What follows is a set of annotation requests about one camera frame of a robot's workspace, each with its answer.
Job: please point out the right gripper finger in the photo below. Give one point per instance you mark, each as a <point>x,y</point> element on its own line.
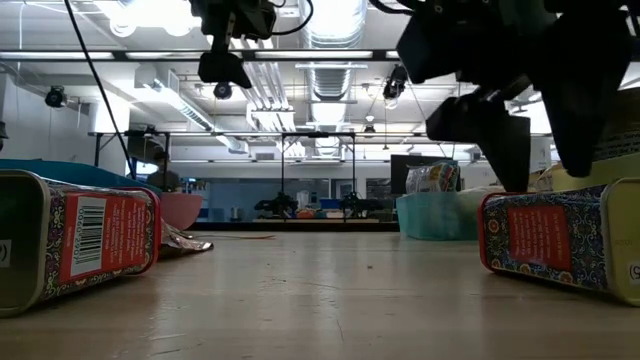
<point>495,135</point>
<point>580,100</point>

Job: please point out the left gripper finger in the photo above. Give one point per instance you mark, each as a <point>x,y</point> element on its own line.
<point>222,67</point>

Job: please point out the round silver can white label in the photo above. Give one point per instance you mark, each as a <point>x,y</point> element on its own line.
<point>627,125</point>

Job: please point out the brown orange snack pack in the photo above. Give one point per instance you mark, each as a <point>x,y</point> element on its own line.
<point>185,245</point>

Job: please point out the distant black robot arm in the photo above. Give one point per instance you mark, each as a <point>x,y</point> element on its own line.
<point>280,205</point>
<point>357,205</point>

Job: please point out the colourful snack pack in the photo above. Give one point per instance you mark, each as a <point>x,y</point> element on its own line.
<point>432,177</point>

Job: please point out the yellow plastic tray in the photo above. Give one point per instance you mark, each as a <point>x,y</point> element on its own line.
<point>620,172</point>

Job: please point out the green plastic bin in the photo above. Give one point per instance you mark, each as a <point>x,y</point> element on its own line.
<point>435,217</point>

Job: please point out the person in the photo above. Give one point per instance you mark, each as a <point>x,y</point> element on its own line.
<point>164,180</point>

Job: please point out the pink plastic bowl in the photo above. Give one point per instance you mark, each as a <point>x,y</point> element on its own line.
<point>182,210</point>

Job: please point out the distant black table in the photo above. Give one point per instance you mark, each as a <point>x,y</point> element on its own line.
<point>300,226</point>

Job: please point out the patterned red-lidded tin with barcode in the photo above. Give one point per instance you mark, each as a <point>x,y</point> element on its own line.
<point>110,235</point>

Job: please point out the silver ceiling air duct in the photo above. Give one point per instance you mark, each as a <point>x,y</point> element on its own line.
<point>332,20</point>

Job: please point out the distant black rig frame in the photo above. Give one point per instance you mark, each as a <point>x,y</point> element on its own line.
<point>320,134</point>
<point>140,133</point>

